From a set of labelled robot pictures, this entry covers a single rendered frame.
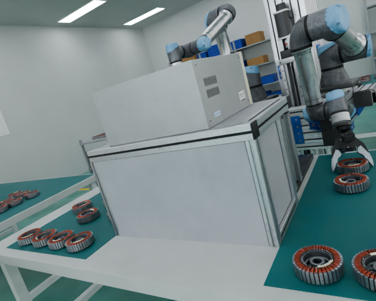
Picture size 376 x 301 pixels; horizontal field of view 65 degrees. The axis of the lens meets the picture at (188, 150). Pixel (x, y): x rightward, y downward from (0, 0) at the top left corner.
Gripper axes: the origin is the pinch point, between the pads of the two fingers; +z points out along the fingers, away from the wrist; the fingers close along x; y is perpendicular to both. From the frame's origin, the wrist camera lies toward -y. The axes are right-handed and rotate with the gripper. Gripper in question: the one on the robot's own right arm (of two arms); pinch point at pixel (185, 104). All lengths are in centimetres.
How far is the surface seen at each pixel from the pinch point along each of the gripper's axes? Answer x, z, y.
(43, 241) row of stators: 21, 37, -93
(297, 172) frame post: -69, 34, -26
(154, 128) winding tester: -44, 0, -70
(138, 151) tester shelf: -37, 7, -73
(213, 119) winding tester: -63, 2, -63
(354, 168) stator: -88, 37, -16
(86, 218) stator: 19, 38, -72
